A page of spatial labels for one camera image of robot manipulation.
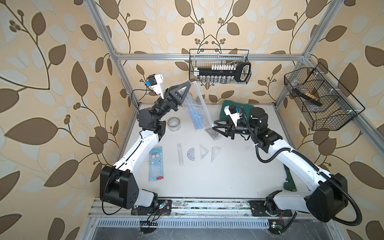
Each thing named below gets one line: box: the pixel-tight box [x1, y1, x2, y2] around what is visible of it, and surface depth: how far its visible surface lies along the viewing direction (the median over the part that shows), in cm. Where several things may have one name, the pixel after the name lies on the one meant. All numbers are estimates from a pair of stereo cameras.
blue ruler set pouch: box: [149, 146, 164, 182], surface depth 91 cm
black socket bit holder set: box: [193, 62, 252, 83], surface depth 86 cm
